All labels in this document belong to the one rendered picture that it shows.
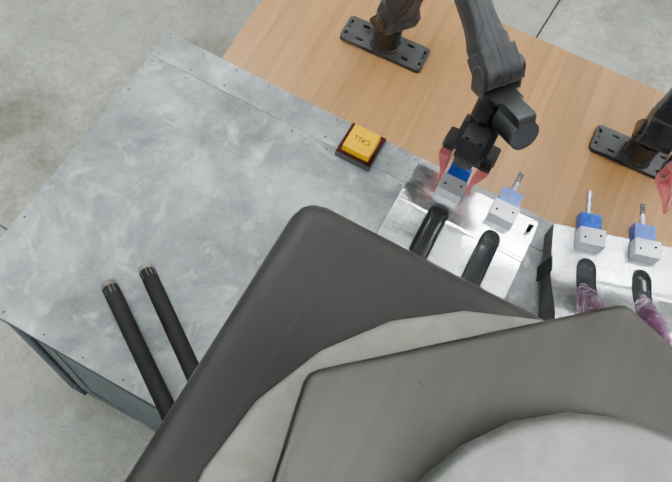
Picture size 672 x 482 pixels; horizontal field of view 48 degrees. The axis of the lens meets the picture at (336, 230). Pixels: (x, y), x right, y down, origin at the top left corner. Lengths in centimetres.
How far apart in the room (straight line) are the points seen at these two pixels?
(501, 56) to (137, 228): 75
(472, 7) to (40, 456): 161
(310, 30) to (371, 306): 162
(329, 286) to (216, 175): 139
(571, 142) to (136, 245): 94
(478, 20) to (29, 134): 170
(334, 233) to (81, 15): 274
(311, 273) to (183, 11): 271
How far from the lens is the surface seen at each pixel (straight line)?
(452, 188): 144
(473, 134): 133
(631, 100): 184
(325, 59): 171
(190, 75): 168
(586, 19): 309
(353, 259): 15
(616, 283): 153
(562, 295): 146
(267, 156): 156
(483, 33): 131
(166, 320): 137
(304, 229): 16
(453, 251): 142
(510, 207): 145
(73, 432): 224
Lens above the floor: 215
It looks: 65 degrees down
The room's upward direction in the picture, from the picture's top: 12 degrees clockwise
